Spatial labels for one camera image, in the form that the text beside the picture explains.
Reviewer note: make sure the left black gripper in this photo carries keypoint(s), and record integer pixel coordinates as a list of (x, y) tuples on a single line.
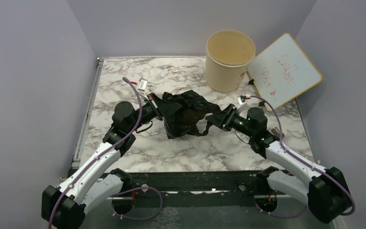
[(167, 109)]

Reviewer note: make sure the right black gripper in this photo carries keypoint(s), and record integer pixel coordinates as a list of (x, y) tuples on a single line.
[(225, 118)]

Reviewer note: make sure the black plastic trash bag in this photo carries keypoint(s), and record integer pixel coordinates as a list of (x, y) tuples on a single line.
[(194, 108)]

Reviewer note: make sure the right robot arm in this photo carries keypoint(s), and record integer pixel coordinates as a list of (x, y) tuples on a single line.
[(324, 191)]

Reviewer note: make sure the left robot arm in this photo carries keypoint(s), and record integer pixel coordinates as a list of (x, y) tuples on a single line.
[(66, 206)]

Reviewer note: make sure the beige round trash bin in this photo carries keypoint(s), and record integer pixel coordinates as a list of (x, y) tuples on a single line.
[(228, 56)]

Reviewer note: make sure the small grey metal piece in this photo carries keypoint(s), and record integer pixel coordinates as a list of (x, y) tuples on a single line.
[(276, 132)]

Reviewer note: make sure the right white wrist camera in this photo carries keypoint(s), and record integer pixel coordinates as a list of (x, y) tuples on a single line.
[(243, 105)]

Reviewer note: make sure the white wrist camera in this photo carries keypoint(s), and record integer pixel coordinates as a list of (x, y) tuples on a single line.
[(243, 105), (142, 85)]

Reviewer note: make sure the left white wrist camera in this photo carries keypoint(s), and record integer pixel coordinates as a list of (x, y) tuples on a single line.
[(142, 85)]

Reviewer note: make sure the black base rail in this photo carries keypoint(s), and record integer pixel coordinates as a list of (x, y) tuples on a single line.
[(197, 189)]

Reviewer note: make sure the white board with wooden frame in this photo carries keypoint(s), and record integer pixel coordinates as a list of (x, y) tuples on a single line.
[(283, 71)]

